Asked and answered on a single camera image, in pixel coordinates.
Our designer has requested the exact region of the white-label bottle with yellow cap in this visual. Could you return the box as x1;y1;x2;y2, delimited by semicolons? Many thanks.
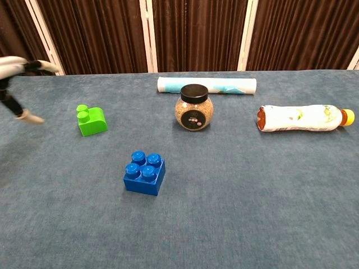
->
256;104;356;133

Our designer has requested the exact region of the blue toy brick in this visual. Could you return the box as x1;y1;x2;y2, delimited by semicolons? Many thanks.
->
123;150;166;197

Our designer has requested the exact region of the round jar with black lid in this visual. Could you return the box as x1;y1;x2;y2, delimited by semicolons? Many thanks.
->
174;84;214;132

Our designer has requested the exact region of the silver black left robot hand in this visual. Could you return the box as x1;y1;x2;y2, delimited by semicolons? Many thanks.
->
0;55;60;124

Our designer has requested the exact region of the white screen frame post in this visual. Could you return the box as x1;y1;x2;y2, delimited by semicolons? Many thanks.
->
237;0;259;71
24;0;66;76
347;47;359;71
139;0;158;73

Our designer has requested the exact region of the brown curtain panel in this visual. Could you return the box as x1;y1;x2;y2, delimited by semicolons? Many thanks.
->
0;0;51;61
38;0;148;76
152;0;249;73
246;0;359;71

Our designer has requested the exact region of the green box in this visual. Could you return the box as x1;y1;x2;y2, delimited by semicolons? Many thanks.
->
76;104;109;137

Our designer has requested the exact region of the rolled white paper tube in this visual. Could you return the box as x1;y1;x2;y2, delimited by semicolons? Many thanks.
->
157;76;257;96

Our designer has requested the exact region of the blue table cover cloth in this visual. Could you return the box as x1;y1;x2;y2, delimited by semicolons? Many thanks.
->
0;69;359;269

